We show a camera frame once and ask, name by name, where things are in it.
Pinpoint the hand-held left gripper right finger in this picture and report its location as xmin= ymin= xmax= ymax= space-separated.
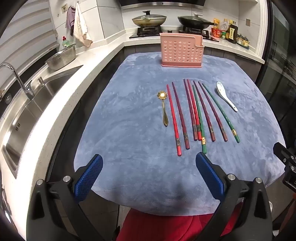
xmin=195 ymin=152 xmax=273 ymax=241

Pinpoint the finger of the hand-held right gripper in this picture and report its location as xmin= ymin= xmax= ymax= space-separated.
xmin=273 ymin=142 xmax=296 ymax=164

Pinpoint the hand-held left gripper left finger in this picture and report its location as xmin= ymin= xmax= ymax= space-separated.
xmin=26 ymin=154 xmax=121 ymax=241

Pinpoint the pink perforated utensil holder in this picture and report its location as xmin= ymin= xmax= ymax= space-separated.
xmin=159 ymin=33 xmax=205 ymax=68

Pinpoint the red garment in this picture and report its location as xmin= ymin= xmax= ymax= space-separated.
xmin=117 ymin=200 xmax=243 ymax=241

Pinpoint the blue plush cloth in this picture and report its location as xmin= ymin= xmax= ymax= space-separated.
xmin=73 ymin=52 xmax=286 ymax=216

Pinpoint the dark glass sliding door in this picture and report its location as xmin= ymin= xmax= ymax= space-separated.
xmin=255 ymin=0 xmax=296 ymax=163

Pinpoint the stainless steel sink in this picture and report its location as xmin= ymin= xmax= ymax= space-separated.
xmin=0 ymin=65 xmax=84 ymax=179

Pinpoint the white ceramic spoon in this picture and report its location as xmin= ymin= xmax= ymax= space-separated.
xmin=216 ymin=82 xmax=238 ymax=112

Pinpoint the gold flower spoon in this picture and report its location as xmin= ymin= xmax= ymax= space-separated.
xmin=157 ymin=91 xmax=169 ymax=127

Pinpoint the chrome faucet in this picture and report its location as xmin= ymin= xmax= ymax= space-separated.
xmin=0 ymin=63 xmax=35 ymax=100

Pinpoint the spice jar rack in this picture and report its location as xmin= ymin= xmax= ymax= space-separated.
xmin=236 ymin=34 xmax=251 ymax=50

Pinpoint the white kitchen counter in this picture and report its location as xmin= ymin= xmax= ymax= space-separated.
xmin=0 ymin=27 xmax=265 ymax=241

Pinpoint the steel colander bowl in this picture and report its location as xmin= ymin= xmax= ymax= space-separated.
xmin=44 ymin=43 xmax=77 ymax=71

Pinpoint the dark sauce bottle yellow label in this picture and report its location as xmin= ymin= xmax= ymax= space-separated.
xmin=225 ymin=22 xmax=238 ymax=44

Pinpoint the black gas stove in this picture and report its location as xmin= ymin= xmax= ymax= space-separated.
xmin=129 ymin=24 xmax=220 ymax=42

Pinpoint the black frying pan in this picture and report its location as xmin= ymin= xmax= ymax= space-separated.
xmin=178 ymin=17 xmax=219 ymax=30

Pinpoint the white hanging towel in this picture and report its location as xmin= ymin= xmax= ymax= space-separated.
xmin=73 ymin=2 xmax=93 ymax=48

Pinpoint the glass pan lid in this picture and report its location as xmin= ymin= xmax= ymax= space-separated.
xmin=178 ymin=13 xmax=210 ymax=24

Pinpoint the purple hanging towel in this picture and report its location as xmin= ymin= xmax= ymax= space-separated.
xmin=65 ymin=6 xmax=76 ymax=36

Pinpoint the striped window blind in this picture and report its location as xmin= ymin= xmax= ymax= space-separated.
xmin=0 ymin=0 xmax=58 ymax=67

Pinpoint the glass wok lid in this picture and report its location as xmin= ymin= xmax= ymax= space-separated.
xmin=132 ymin=10 xmax=167 ymax=22

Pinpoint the black range hood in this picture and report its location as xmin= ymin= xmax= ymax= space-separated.
xmin=119 ymin=0 xmax=206 ymax=10

